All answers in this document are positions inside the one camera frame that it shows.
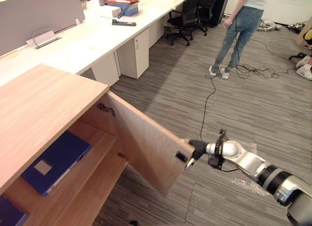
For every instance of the wooden cabinet door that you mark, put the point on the wooden cabinet door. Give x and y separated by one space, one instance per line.
146 140

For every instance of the white box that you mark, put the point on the white box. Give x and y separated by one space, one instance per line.
114 11

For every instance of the long white desk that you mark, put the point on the long white desk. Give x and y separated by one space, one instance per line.
102 33

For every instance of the black office chair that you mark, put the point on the black office chair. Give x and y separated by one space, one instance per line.
185 16
207 10

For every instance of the person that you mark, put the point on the person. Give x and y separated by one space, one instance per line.
240 30

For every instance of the cardboard box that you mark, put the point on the cardboard box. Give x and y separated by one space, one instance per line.
304 35

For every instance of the grey desk divider panel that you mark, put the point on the grey desk divider panel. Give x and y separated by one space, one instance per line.
36 16

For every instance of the blue file folder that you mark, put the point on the blue file folder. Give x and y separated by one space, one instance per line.
56 163

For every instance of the metal door hinge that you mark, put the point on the metal door hinge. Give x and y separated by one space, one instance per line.
106 109

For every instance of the black stapler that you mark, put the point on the black stapler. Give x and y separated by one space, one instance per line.
123 22

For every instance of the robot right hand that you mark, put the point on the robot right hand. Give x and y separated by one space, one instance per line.
198 148

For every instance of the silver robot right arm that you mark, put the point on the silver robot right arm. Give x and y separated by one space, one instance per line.
253 167

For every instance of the blue document box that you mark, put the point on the blue document box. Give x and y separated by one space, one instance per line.
125 8

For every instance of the black cabinet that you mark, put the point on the black cabinet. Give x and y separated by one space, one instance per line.
220 7

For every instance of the white shoes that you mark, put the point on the white shoes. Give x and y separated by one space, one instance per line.
304 67

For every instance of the wooden office cabinet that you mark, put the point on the wooden office cabinet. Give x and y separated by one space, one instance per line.
48 138

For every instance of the white pedestal drawer unit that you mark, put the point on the white pedestal drawer unit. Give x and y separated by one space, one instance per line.
136 52

